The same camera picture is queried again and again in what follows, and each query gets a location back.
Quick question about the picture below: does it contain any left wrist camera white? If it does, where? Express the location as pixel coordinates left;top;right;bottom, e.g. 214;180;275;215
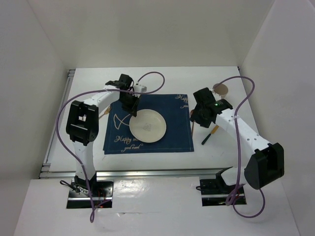
133;84;147;94

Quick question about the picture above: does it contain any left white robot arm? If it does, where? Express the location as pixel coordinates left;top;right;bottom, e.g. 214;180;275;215
66;74;147;196

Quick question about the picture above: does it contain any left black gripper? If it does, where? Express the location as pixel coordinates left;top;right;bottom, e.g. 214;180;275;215
119;93;141;117

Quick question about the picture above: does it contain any beige paper cup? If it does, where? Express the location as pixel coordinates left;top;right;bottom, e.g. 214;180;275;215
212;84;229;98

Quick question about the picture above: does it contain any aluminium rail front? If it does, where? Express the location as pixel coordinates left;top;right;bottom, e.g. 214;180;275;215
39;167;223;179

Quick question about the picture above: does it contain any gold fork green handle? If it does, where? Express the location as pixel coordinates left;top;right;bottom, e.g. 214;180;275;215
98;109;110;119

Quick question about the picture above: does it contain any dark blue cloth placemat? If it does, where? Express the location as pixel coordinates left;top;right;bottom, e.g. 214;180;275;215
103;94;194;154

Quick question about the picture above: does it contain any copper spoon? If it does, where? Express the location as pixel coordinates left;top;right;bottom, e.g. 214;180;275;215
190;110;194;136

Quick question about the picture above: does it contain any cream round plate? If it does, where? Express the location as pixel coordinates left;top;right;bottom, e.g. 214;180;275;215
129;109;167;143

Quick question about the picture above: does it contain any gold knife green handle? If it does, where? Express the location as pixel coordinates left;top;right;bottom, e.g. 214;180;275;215
201;125;219;145

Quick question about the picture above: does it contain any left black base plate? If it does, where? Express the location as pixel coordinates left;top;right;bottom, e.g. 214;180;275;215
66;180;114;209

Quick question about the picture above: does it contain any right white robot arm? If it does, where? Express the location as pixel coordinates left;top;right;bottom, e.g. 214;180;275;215
190;88;284;189

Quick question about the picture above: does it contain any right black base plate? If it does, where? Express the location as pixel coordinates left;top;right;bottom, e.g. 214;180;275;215
196;178;235;207

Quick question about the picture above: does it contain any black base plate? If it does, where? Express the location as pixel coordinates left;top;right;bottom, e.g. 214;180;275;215
196;178;235;207
66;180;114;209

